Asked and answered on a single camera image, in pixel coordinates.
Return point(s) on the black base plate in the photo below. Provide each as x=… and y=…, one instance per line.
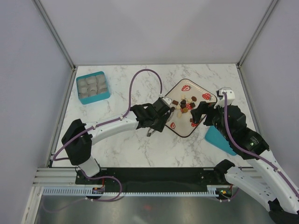
x=155, y=179

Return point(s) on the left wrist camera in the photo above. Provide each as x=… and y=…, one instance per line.
x=167, y=100

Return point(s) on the teal box lid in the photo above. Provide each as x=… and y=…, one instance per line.
x=214, y=137

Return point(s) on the aluminium frame rail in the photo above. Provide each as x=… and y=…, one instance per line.
x=46, y=177

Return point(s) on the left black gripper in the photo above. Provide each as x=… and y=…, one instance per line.
x=159, y=127

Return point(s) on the slotted grey cable duct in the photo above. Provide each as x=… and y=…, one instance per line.
x=91, y=191

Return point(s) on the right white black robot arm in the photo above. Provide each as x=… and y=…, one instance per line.
x=279, y=196

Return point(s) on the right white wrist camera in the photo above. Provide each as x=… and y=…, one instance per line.
x=225, y=96

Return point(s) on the teal chocolate box tray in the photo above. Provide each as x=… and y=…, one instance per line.
x=92, y=88

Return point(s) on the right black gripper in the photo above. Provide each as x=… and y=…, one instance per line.
x=204, y=108

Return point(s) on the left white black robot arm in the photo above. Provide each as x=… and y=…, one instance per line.
x=79, y=139

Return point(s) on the strawberry pattern square plate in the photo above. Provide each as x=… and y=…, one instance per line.
x=184, y=126

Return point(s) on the heart dark chocolate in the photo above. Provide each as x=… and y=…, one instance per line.
x=183, y=102

